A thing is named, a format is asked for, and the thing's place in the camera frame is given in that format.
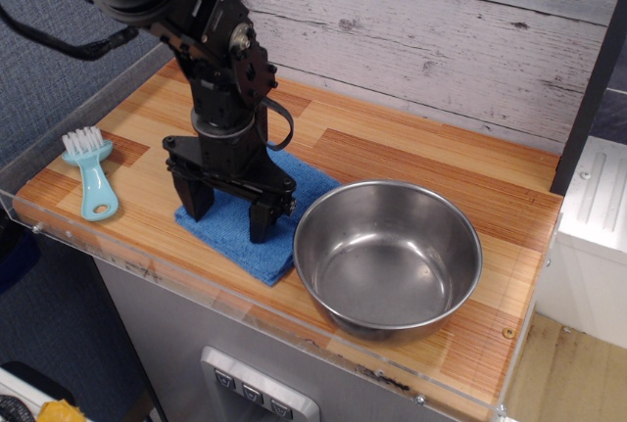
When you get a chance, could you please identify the light blue scrub brush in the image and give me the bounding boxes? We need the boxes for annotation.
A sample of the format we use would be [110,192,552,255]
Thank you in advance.
[62,126,119,221]

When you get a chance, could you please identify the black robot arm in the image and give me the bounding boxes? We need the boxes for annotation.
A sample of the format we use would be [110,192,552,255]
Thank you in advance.
[88,0,296,243]

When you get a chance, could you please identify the dark grey right post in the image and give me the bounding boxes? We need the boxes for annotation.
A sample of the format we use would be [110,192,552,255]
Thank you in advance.
[550,0,626,196]

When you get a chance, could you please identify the stainless steel pot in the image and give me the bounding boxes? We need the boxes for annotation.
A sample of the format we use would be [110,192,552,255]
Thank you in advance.
[293,180,483,343]

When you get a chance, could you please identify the white appliance at right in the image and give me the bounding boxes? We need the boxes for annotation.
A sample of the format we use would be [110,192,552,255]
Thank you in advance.
[536,136,626,348]

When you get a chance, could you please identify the clear acrylic table guard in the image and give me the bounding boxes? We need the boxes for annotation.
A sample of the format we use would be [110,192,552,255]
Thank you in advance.
[2,182,562,421]

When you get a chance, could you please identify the black corrugated hose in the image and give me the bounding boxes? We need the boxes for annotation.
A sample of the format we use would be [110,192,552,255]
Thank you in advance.
[0,395,35,422]

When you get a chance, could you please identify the blue cloth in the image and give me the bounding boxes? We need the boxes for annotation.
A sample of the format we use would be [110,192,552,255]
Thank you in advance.
[174,151,340,286]

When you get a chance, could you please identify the silver dispenser panel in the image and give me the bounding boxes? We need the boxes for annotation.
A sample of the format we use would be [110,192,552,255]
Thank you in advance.
[200,346,320,421]

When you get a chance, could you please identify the yellow object bottom left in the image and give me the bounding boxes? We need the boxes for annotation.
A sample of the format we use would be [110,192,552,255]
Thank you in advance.
[36,399,86,422]

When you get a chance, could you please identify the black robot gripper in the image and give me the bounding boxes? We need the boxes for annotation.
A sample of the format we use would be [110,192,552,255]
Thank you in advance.
[163,120,296,244]

